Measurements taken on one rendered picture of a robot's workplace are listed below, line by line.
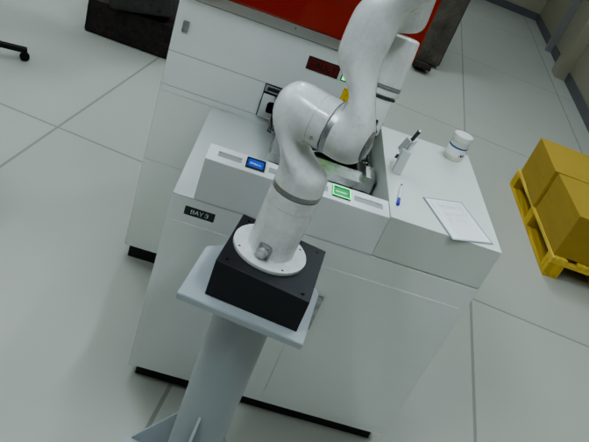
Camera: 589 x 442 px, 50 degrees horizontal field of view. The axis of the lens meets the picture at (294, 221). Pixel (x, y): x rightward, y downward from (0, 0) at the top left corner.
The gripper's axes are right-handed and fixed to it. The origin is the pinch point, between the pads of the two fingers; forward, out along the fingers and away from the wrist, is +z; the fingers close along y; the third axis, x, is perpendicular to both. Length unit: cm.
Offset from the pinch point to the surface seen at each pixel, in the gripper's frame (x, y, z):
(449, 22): 128, -493, -41
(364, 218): 8.2, 0.4, 18.9
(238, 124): -35, -56, 18
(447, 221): 33.4, -6.0, 13.8
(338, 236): 3.5, -1.3, 27.1
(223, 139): -38, -42, 21
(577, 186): 177, -212, 25
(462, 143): 42, -49, -3
